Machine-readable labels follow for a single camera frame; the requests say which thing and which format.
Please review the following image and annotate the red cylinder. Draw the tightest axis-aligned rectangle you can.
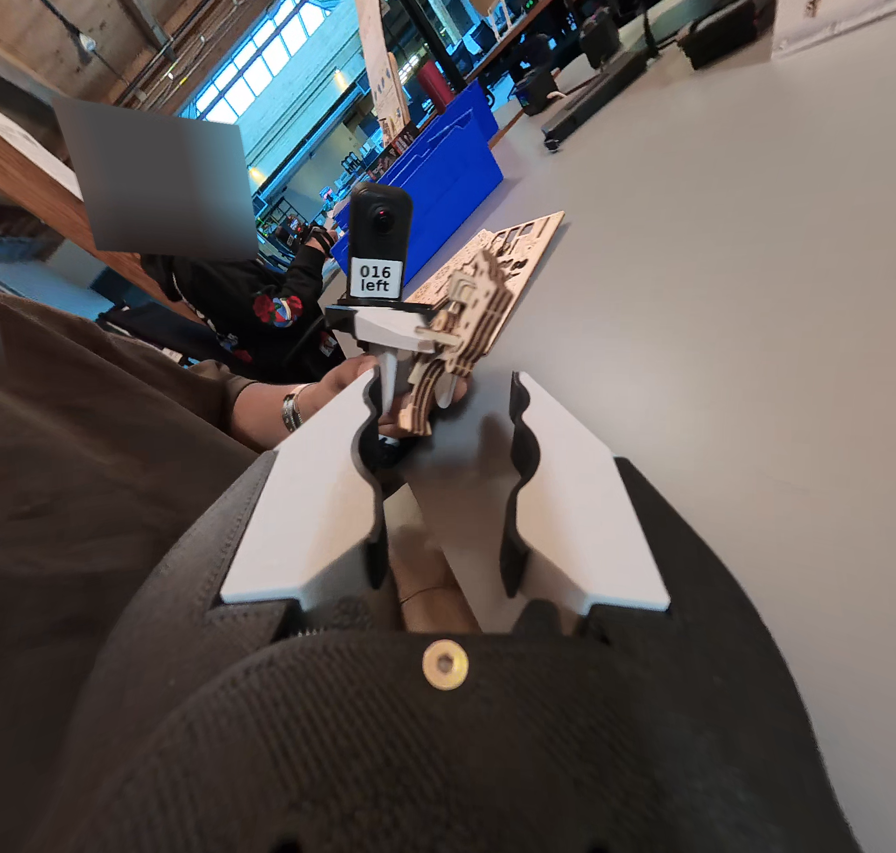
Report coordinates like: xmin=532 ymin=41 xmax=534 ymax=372
xmin=419 ymin=58 xmax=455 ymax=108

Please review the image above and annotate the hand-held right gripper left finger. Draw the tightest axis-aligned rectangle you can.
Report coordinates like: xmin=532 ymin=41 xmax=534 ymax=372
xmin=219 ymin=368 xmax=389 ymax=605

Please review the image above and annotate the person's brown shirt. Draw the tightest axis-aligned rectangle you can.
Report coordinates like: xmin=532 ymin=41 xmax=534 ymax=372
xmin=0 ymin=293 xmax=281 ymax=853

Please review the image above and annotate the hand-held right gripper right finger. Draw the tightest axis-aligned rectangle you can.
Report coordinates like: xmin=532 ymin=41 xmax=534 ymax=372
xmin=498 ymin=370 xmax=672 ymax=617

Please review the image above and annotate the person's left hand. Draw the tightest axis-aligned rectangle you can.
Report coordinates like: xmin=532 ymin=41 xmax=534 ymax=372
xmin=307 ymin=354 xmax=469 ymax=441

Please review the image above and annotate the black power strip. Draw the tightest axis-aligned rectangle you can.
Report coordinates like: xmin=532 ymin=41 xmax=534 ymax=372
xmin=540 ymin=44 xmax=659 ymax=154

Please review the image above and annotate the wooden puzzle sheet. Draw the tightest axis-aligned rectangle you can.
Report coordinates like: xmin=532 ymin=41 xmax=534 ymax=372
xmin=405 ymin=211 xmax=567 ymax=360

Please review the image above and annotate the black box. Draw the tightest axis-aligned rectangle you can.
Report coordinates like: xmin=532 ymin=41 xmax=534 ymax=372
xmin=678 ymin=0 xmax=778 ymax=70

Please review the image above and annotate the silver wrist bracelet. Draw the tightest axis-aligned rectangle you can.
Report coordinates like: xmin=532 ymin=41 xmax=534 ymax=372
xmin=281 ymin=384 xmax=312 ymax=434

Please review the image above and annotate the standing display board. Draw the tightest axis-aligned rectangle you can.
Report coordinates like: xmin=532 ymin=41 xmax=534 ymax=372
xmin=356 ymin=0 xmax=410 ymax=147

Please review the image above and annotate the grey desk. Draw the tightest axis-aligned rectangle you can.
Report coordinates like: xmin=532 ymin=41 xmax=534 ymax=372
xmin=381 ymin=6 xmax=896 ymax=853

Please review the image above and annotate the small wooden puzzle model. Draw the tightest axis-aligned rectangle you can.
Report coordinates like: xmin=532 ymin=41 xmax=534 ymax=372
xmin=395 ymin=249 xmax=520 ymax=439

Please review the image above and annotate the blue plastic bin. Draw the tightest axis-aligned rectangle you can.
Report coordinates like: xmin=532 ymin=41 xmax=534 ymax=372
xmin=335 ymin=81 xmax=505 ymax=287

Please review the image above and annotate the black power adapter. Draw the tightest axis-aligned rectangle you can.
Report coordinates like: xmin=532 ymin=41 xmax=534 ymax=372
xmin=514 ymin=69 xmax=561 ymax=115
xmin=581 ymin=13 xmax=624 ymax=70

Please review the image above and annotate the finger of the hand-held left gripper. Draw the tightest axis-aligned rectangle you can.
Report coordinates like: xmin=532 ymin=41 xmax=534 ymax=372
xmin=356 ymin=310 xmax=436 ymax=351

